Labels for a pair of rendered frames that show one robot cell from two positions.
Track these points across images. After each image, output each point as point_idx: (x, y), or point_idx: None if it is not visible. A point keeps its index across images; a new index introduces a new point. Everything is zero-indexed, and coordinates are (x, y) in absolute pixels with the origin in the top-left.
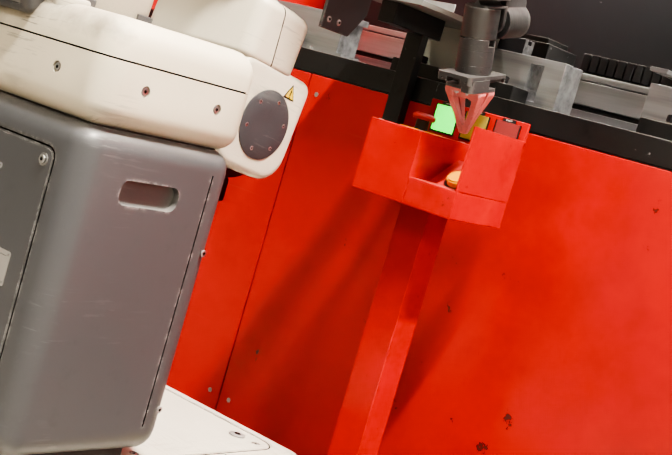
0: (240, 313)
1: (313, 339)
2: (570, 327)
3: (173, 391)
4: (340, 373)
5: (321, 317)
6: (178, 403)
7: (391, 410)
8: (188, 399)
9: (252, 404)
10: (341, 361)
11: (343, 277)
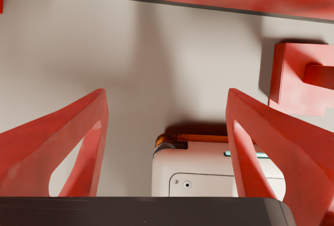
0: None
1: None
2: None
3: (266, 176)
4: (270, 0)
5: None
6: (282, 189)
7: (321, 7)
8: (278, 177)
9: (193, 0)
10: None
11: None
